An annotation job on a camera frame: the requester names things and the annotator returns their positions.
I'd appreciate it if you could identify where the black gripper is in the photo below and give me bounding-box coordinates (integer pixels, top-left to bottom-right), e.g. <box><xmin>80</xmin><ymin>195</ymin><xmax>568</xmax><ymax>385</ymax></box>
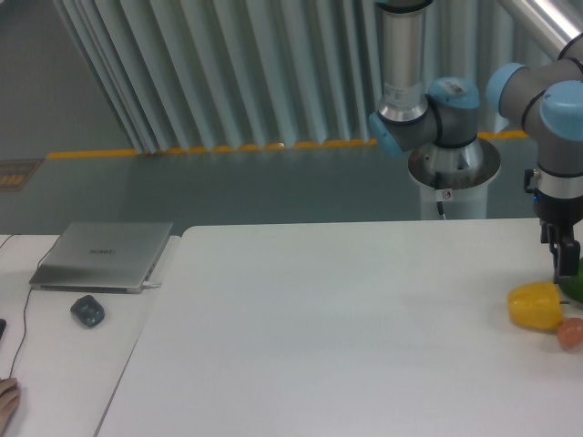
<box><xmin>523</xmin><ymin>168</ymin><xmax>582</xmax><ymax>282</ymax></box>

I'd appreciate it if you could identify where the yellow bell pepper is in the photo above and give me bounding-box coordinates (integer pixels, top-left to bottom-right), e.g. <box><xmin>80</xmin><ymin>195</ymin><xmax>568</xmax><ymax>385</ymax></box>
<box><xmin>506</xmin><ymin>281</ymin><xmax>564</xmax><ymax>330</ymax></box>

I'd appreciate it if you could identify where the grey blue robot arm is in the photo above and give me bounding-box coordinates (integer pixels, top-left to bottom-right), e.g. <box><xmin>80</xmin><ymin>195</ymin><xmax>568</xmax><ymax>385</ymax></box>
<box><xmin>369</xmin><ymin>1</ymin><xmax>582</xmax><ymax>280</ymax></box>

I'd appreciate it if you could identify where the green bell pepper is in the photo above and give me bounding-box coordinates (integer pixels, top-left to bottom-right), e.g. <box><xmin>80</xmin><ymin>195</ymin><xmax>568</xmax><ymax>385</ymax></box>
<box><xmin>559</xmin><ymin>259</ymin><xmax>583</xmax><ymax>310</ymax></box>

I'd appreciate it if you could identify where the person's hand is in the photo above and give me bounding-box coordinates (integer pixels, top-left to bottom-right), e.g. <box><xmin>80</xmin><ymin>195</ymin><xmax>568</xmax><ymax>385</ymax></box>
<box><xmin>0</xmin><ymin>378</ymin><xmax>21</xmax><ymax>431</ymax></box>

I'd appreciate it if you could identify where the orange peach fruit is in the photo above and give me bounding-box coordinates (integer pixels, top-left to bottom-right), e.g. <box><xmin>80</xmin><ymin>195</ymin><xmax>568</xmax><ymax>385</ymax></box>
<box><xmin>557</xmin><ymin>318</ymin><xmax>583</xmax><ymax>351</ymax></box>

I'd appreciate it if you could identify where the white folding partition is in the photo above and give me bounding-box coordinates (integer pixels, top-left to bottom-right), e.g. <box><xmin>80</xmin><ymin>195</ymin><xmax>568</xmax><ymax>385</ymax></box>
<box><xmin>53</xmin><ymin>0</ymin><xmax>583</xmax><ymax>155</ymax></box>

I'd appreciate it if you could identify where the white laptop plug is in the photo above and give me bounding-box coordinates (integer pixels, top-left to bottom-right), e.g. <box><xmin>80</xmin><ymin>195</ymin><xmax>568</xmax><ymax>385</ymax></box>
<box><xmin>142</xmin><ymin>281</ymin><xmax>161</xmax><ymax>290</ymax></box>

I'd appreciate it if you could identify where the silver closed laptop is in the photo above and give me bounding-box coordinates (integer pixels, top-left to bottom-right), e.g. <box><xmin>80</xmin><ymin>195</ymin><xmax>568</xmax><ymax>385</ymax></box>
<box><xmin>29</xmin><ymin>222</ymin><xmax>172</xmax><ymax>294</ymax></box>

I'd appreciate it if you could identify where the black device at edge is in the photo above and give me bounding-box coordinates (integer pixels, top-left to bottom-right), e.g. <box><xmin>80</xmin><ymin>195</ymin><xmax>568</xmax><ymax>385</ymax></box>
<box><xmin>0</xmin><ymin>319</ymin><xmax>7</xmax><ymax>340</ymax></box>

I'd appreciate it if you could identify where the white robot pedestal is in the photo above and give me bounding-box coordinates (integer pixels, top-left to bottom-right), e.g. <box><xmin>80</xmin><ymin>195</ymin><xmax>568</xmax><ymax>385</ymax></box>
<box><xmin>408</xmin><ymin>138</ymin><xmax>501</xmax><ymax>220</ymax></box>

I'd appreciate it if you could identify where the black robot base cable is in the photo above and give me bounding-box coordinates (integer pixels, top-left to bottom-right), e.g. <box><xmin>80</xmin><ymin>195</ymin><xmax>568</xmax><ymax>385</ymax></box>
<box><xmin>433</xmin><ymin>170</ymin><xmax>450</xmax><ymax>221</ymax></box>

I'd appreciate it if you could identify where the black thin cable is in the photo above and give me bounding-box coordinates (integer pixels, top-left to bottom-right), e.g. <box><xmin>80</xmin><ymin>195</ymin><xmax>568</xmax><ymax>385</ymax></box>
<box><xmin>0</xmin><ymin>234</ymin><xmax>63</xmax><ymax>379</ymax></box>

